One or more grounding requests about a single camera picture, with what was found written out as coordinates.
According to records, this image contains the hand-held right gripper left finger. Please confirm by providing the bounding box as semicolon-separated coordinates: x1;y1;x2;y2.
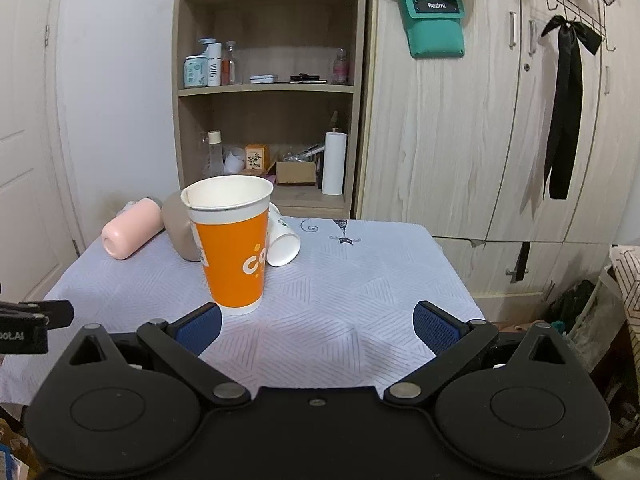
67;302;251;406

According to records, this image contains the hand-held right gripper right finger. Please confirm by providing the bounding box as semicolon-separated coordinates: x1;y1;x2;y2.
384;301;568;405

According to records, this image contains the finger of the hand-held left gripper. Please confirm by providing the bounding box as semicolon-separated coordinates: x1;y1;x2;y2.
0;300;75;330

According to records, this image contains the orange paper cup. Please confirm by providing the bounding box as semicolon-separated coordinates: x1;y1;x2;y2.
181;176;275;316

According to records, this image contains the taupe cup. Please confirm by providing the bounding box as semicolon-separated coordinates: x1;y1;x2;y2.
161;191;203;262

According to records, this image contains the pink cup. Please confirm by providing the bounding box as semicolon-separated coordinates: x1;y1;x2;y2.
101;198;165;260

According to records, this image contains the white paper cup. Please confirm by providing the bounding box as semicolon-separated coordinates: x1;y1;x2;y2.
266;203;301;267

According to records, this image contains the white quilted tablecloth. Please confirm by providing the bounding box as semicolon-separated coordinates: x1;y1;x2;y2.
0;217;486;406

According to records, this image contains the dark bag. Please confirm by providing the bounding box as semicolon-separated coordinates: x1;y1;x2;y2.
545;280;611;341

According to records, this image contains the clear bottle with cream cap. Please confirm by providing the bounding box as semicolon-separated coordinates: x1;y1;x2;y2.
206;130;225;178

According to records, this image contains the white door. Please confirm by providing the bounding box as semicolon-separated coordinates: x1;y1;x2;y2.
0;0;87;306

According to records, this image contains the orange floral box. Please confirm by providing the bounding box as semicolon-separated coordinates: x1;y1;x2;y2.
244;144;271;173

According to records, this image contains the small cardboard box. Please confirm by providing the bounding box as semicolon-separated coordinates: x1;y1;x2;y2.
276;160;317;187

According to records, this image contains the light wooden wardrobe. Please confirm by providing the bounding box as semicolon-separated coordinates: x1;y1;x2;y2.
354;0;640;311

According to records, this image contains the white paper towel roll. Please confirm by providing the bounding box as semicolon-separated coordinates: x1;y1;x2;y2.
321;131;347;196

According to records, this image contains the patterned cushion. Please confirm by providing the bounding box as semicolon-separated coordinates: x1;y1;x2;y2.
609;245;640;361

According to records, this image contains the wooden open shelf unit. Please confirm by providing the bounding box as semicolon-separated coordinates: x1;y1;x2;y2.
172;0;368;220

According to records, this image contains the teal and white packet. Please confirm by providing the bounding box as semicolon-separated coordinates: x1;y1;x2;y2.
184;56;208;88

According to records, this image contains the white tube bottle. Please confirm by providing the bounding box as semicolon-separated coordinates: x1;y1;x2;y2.
198;38;222;86

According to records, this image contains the clear bottle with red label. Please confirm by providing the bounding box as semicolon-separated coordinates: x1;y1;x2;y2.
221;41;238;85

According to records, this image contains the black ribbon bow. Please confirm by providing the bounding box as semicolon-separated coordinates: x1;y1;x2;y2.
541;15;603;200

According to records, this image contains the teal fabric pouch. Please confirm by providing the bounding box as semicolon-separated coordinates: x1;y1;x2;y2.
398;0;466;59

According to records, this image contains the black strap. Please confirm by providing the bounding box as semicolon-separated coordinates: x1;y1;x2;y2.
515;242;531;283

